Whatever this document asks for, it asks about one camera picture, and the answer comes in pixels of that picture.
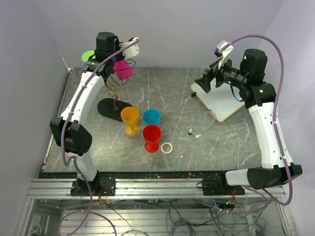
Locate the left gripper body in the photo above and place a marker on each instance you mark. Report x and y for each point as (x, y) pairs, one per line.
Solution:
(119, 57)

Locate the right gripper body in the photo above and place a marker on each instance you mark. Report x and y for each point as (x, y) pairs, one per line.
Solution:
(228, 74)

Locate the pink plastic wine glass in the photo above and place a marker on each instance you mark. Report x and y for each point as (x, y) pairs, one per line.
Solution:
(123, 70)

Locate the green plastic wine glass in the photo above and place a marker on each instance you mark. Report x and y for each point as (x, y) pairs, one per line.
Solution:
(88, 55)

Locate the blue plastic wine glass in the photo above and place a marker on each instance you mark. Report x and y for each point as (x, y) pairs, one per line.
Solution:
(151, 117)

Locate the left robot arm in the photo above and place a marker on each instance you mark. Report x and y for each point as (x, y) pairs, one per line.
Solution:
(69, 129)

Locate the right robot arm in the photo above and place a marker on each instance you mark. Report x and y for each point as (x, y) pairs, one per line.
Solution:
(259, 97)

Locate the orange plastic wine glass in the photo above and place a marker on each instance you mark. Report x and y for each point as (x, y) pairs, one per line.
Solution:
(130, 117)

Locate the red plastic wine glass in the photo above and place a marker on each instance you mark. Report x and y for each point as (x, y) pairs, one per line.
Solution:
(152, 136)

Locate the white board yellow rim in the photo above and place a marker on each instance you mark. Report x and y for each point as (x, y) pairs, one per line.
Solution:
(219, 100)

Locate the white tape roll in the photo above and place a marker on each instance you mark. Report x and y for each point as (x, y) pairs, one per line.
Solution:
(166, 148)

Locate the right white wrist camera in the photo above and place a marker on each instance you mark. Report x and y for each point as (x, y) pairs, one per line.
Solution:
(223, 51)

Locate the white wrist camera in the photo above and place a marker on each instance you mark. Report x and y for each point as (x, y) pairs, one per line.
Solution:
(223, 51)
(131, 48)

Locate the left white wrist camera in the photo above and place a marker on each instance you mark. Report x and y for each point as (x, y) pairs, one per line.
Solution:
(131, 48)

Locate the copper wire glass rack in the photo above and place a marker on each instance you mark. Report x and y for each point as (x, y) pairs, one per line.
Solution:
(110, 100)

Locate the aluminium mounting rail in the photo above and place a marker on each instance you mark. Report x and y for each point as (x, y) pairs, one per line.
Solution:
(156, 185)

